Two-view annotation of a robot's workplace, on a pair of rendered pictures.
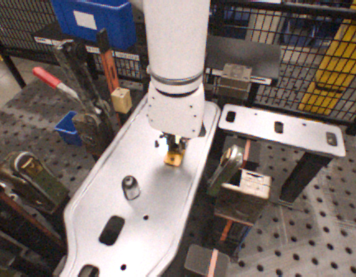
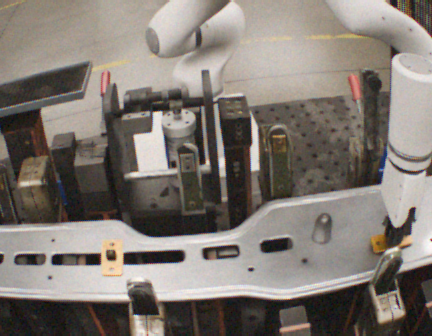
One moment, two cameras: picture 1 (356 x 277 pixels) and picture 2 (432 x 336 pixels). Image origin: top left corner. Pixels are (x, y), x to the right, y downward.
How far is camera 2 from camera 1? 52 cm
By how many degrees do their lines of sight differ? 50
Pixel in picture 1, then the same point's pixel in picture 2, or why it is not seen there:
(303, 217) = not seen: outside the picture
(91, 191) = (300, 208)
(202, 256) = (297, 318)
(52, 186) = (280, 175)
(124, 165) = (344, 213)
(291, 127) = not seen: outside the picture
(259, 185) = (388, 309)
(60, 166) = not seen: hidden behind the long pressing
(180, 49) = (398, 122)
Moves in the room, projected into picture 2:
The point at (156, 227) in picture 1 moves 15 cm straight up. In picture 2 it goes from (300, 273) to (307, 201)
